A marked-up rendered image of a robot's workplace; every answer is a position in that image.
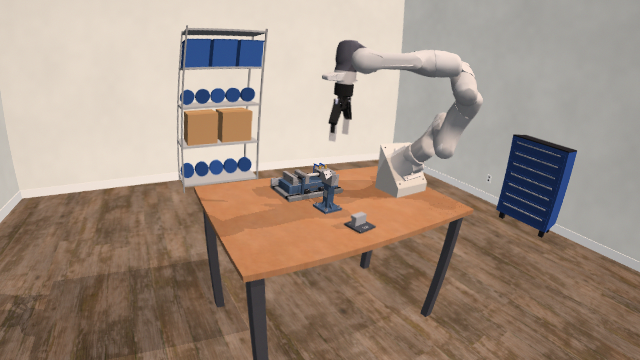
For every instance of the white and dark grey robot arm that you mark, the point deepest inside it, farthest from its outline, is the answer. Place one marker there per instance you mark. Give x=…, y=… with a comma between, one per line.
x=443, y=134

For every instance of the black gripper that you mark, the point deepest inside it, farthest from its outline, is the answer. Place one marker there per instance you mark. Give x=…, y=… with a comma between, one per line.
x=343, y=91

